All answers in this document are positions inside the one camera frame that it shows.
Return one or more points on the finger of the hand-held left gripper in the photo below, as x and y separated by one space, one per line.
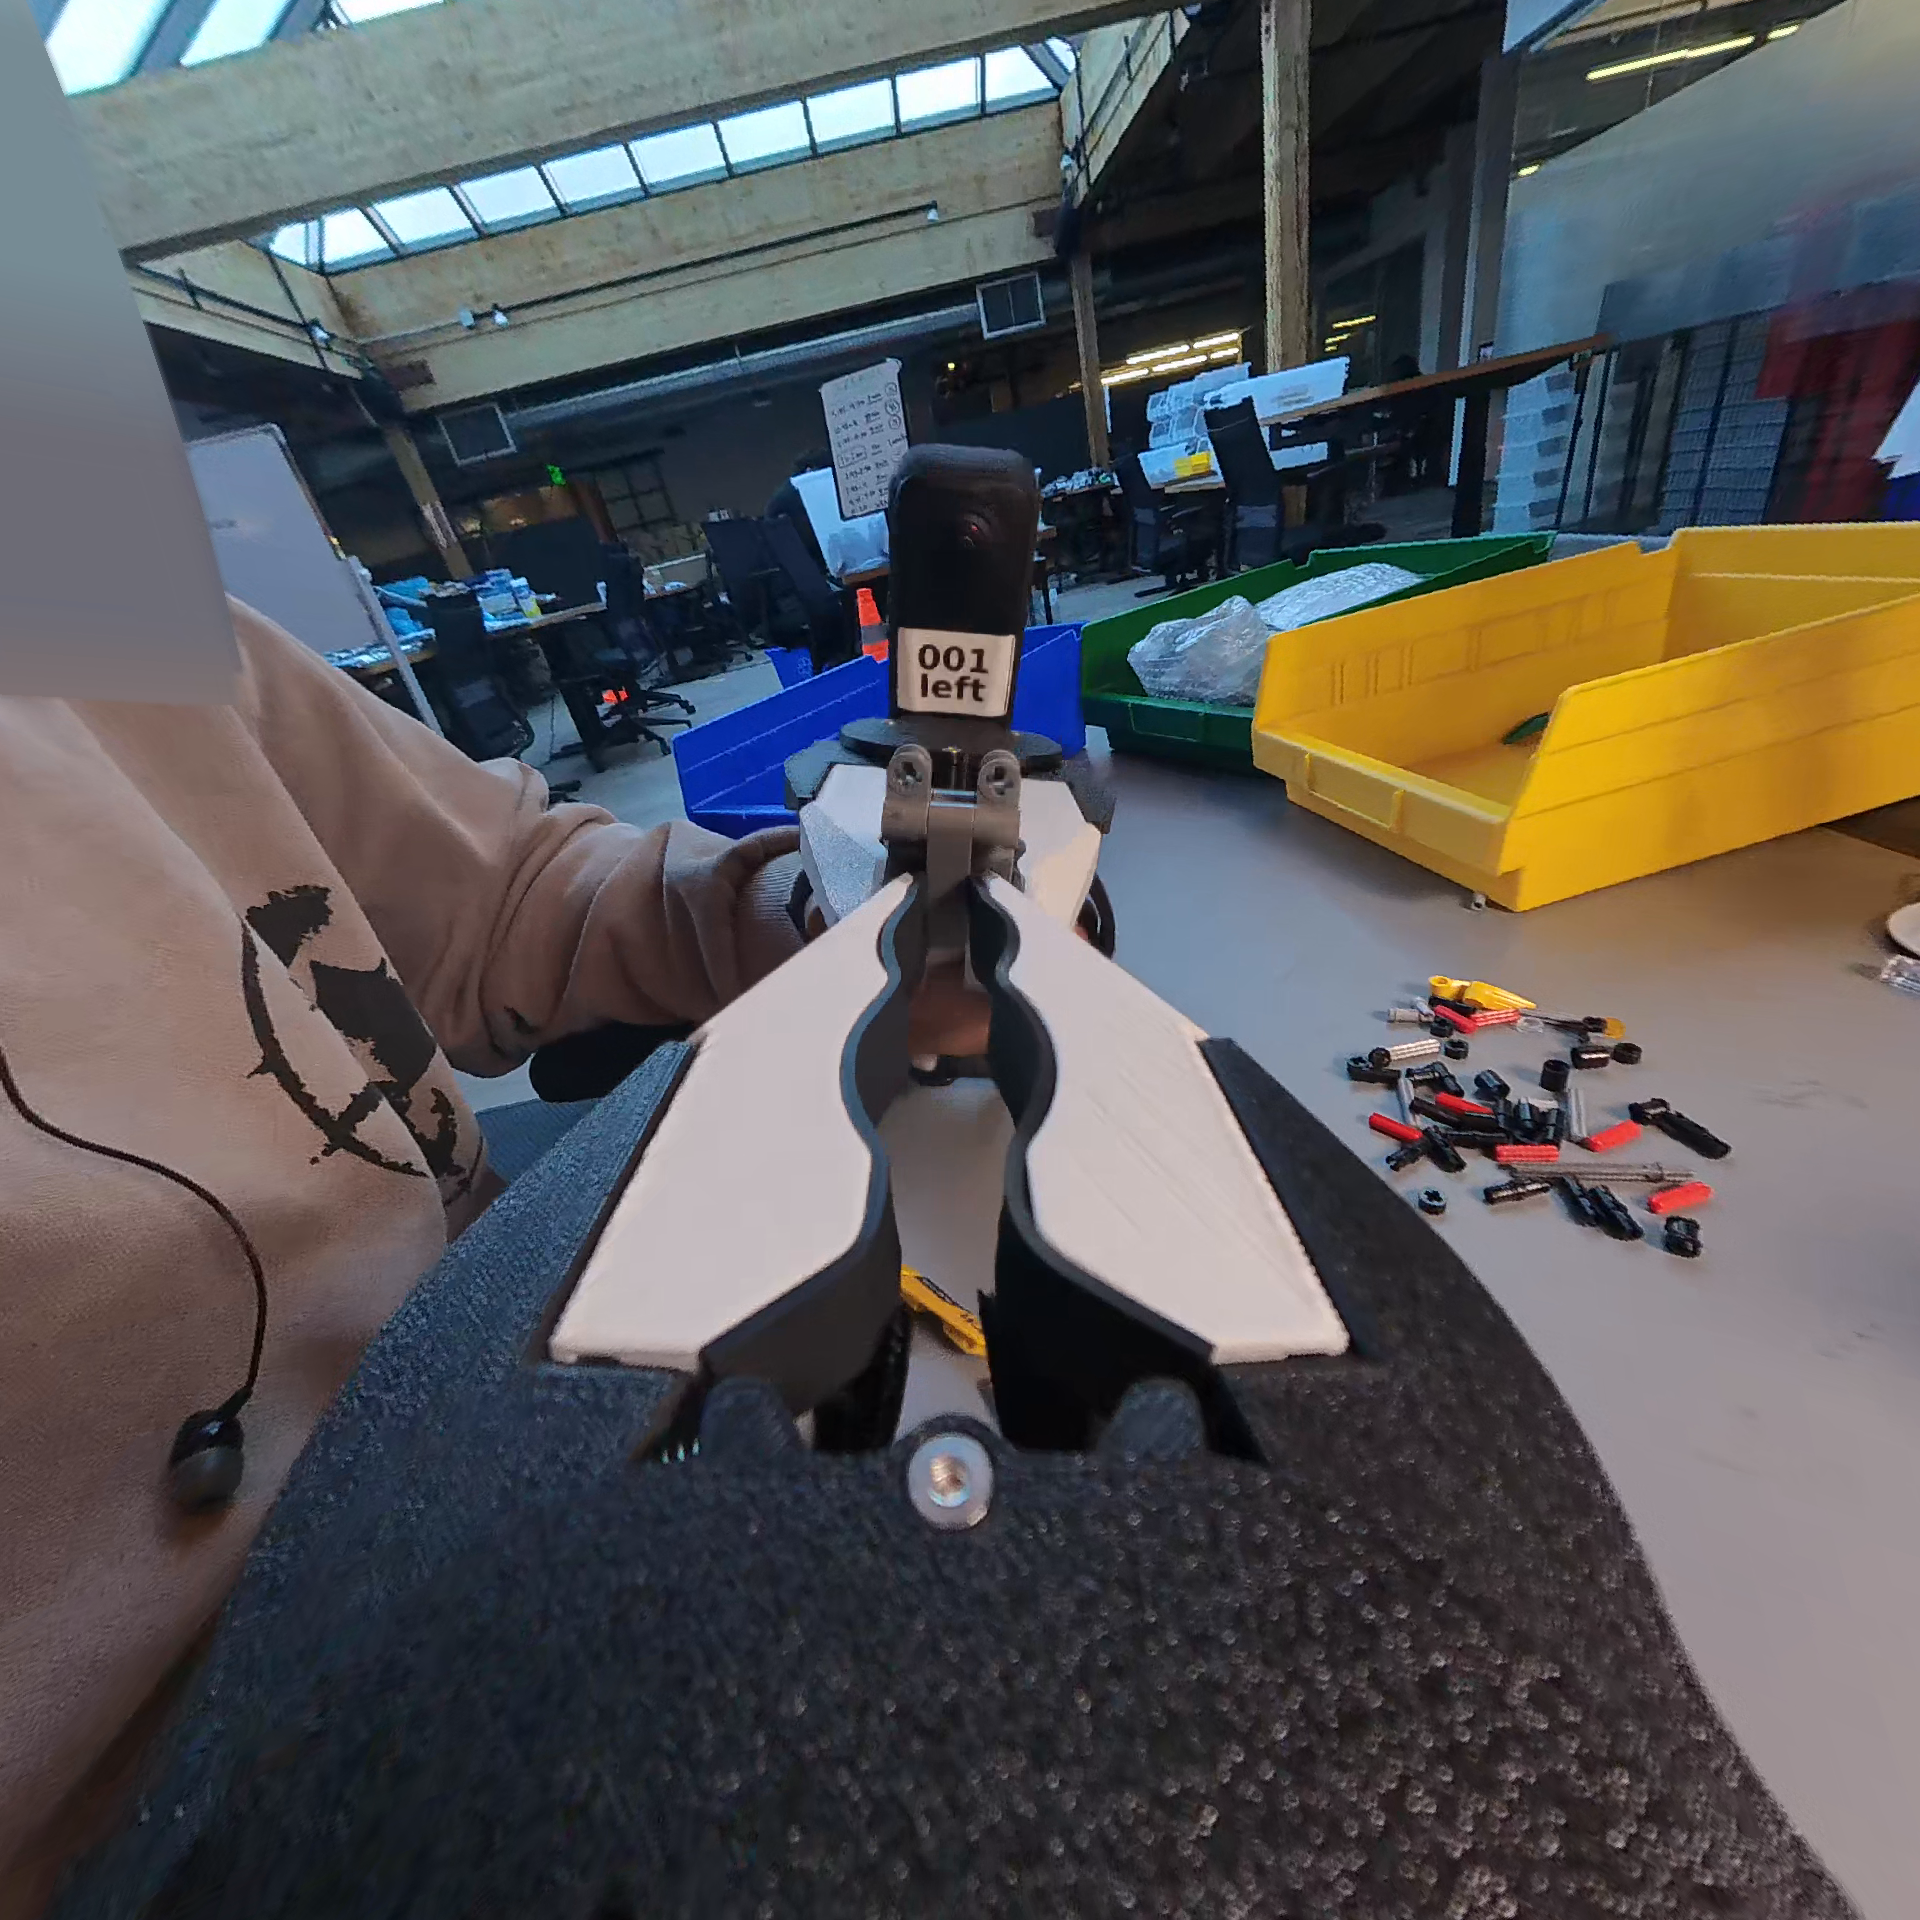
863 841
1056 868

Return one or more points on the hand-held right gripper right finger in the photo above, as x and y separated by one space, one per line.
1183 1198

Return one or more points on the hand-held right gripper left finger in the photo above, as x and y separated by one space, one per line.
714 1198

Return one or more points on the grey brick assembly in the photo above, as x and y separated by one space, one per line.
949 827

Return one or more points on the grey desk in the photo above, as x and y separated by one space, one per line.
1684 1405

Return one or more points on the person's left hand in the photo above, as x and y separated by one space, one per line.
949 1019

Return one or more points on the orange traffic cone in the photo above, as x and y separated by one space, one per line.
869 627

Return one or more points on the blue plastic bin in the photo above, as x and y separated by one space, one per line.
748 770

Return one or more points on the white paper sign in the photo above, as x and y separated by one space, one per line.
869 438

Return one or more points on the green plastic bin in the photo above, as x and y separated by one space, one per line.
1155 725

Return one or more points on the black armrest pad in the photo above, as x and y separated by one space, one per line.
601 1063

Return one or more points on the yellow angled brick piece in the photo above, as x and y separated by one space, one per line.
940 1310

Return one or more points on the clear plastic bag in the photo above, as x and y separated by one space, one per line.
1218 642

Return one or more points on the black office chair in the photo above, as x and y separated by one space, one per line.
481 678
1238 474
617 642

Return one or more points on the scattered small building pieces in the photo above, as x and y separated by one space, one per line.
1535 1110

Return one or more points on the person's beige sweatshirt torso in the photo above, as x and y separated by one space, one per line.
157 1198

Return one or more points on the yellow plastic bin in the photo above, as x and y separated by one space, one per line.
1684 750

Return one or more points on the whiteboard on stand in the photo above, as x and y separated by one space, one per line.
266 543

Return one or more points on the white instruction sheet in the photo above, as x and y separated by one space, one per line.
1903 943

